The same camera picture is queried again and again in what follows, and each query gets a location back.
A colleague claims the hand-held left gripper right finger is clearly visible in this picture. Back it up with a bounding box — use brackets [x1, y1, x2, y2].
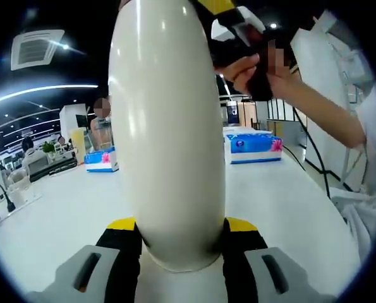
[221, 217, 337, 303]

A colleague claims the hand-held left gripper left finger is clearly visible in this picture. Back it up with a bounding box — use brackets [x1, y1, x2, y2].
[25, 217, 143, 303]

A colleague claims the white water cup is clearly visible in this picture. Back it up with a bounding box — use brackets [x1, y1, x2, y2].
[107, 0, 227, 273]

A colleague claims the pale yellow drink cup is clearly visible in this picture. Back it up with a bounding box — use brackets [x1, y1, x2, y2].
[70, 127, 88, 160]

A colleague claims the person's right hand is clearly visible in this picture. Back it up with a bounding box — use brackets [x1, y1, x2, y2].
[214, 53, 299, 99]

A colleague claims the white table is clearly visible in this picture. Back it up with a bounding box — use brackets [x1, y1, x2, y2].
[0, 125, 364, 303]

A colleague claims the blue screen kiosk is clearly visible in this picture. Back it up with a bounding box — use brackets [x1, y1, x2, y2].
[226, 100, 241, 126]

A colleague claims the person in white shirt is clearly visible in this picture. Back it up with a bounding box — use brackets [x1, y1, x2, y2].
[289, 8, 376, 190]

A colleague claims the ceiling air conditioner vent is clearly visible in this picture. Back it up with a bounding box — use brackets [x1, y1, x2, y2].
[10, 29, 65, 72]

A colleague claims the blue tissue pack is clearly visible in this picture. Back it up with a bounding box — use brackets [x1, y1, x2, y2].
[83, 146, 118, 173]
[224, 131, 284, 165]

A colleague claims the curved ceiling light strip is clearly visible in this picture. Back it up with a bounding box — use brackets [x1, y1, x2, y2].
[0, 83, 99, 110]

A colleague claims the wooden low cabinet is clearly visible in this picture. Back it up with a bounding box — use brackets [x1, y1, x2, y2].
[267, 119, 303, 146]

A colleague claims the black flat device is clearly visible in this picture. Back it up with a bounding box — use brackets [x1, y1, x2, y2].
[28, 157, 78, 183]

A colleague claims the clear plastic container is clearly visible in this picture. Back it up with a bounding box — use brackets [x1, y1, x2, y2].
[3, 181, 44, 219]

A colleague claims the grey office chair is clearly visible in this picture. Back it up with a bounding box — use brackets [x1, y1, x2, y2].
[28, 156, 50, 174]

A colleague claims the glass bowl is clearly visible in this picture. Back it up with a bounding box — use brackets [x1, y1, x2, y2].
[4, 169, 30, 192]

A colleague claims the small potted plant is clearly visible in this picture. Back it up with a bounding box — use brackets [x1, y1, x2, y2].
[41, 141, 56, 159]

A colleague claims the person's white shirt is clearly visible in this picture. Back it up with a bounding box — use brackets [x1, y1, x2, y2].
[328, 83, 376, 259]

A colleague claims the black table cable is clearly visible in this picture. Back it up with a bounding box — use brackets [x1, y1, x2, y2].
[0, 182, 17, 214]

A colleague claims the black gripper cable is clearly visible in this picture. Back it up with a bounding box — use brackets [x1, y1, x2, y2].
[292, 104, 336, 198]

